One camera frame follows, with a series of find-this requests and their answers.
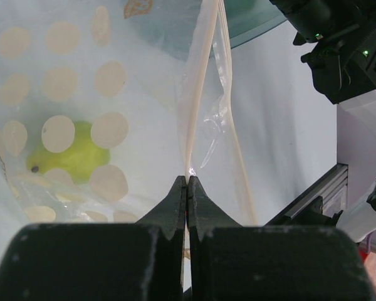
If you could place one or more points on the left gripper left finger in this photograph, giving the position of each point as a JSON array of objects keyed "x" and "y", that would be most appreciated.
[{"x": 100, "y": 261}]

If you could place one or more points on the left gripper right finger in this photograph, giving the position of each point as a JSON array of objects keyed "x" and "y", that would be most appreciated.
[{"x": 301, "y": 258}]

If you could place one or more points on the green pear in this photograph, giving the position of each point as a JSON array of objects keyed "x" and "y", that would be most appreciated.
[{"x": 79, "y": 160}]

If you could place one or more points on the clear dotted zip bag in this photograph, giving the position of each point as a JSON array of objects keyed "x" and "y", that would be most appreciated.
[{"x": 160, "y": 117}]

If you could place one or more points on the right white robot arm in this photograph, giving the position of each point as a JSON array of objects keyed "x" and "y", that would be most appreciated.
[{"x": 343, "y": 67}]

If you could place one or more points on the teal plastic bin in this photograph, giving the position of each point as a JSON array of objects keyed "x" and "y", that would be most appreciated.
[{"x": 167, "y": 24}]

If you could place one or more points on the aluminium frame rail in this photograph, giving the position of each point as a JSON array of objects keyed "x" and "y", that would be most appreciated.
[{"x": 320, "y": 204}]

